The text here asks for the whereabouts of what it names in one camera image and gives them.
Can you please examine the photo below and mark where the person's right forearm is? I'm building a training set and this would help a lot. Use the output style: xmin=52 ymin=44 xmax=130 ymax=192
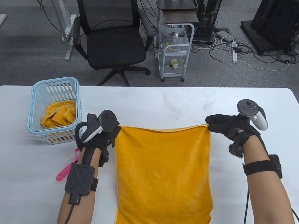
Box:
xmin=243 ymin=135 xmax=296 ymax=224

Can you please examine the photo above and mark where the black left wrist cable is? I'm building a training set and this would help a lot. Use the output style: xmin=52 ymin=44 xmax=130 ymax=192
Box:
xmin=64 ymin=204 xmax=75 ymax=224

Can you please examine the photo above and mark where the white floor cable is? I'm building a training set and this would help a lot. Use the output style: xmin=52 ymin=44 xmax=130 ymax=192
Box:
xmin=237 ymin=59 xmax=290 ymax=71

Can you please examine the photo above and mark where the pink lint roller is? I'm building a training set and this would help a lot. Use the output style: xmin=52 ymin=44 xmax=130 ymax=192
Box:
xmin=56 ymin=148 xmax=80 ymax=182

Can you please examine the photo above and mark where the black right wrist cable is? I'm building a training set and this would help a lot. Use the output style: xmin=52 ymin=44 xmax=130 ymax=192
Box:
xmin=243 ymin=188 xmax=250 ymax=224

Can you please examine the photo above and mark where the black right hand controller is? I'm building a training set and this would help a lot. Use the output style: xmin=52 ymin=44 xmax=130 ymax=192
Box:
xmin=237 ymin=99 xmax=268 ymax=131

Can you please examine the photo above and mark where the small dark side table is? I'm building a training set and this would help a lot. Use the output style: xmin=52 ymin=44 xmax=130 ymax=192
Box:
xmin=156 ymin=0 xmax=199 ymax=24

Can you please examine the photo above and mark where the black computer tower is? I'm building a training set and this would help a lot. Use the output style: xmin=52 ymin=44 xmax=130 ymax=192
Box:
xmin=193 ymin=0 xmax=222 ymax=45

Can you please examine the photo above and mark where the black mesh office chair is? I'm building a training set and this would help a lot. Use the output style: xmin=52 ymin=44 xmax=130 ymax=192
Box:
xmin=73 ymin=0 xmax=154 ymax=87

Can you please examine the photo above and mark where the light blue plastic basket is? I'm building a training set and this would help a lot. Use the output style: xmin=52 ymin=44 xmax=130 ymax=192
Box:
xmin=27 ymin=77 xmax=83 ymax=145

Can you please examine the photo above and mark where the black left hand controller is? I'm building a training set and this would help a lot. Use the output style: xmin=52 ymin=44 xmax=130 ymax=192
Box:
xmin=75 ymin=110 xmax=117 ymax=143

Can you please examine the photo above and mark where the black monitor stand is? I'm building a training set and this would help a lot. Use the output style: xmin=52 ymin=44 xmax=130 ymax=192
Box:
xmin=241 ymin=0 xmax=299 ymax=56

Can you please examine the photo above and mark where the white metal frame post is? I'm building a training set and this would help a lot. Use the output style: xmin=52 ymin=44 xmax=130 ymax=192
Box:
xmin=50 ymin=0 xmax=77 ymax=61

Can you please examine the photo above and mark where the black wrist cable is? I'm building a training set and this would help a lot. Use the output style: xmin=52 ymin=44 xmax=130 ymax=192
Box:
xmin=243 ymin=188 xmax=250 ymax=224
xmin=64 ymin=204 xmax=75 ymax=224

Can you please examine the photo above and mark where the yellow square towel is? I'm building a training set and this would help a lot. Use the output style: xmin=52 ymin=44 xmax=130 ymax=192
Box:
xmin=46 ymin=106 xmax=77 ymax=143
xmin=114 ymin=124 xmax=214 ymax=224
xmin=40 ymin=100 xmax=77 ymax=129

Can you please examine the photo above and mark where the grey power adapter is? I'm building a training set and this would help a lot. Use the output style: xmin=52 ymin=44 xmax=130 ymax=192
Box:
xmin=214 ymin=30 xmax=236 ymax=43

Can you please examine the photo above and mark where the person's left forearm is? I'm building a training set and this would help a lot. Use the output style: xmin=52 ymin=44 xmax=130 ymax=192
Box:
xmin=57 ymin=147 xmax=103 ymax=224

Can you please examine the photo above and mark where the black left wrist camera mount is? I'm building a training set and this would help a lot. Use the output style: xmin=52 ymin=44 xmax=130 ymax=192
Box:
xmin=65 ymin=163 xmax=99 ymax=205

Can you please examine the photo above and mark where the person's left hand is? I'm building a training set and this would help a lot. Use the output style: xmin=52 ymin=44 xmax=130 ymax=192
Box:
xmin=76 ymin=121 xmax=121 ymax=167

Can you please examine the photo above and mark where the white rolling cart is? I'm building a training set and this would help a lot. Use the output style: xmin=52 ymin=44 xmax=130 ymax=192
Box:
xmin=158 ymin=23 xmax=195 ymax=82

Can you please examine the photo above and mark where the person's right hand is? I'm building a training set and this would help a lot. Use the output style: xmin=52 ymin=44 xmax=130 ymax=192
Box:
xmin=205 ymin=114 xmax=261 ymax=159

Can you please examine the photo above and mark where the black right wrist camera strap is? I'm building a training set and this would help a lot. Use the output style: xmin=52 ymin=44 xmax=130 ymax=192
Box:
xmin=242 ymin=154 xmax=282 ymax=179

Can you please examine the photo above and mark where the black hand controller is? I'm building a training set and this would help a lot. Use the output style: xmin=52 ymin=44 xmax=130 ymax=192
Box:
xmin=237 ymin=99 xmax=268 ymax=131
xmin=75 ymin=110 xmax=117 ymax=143

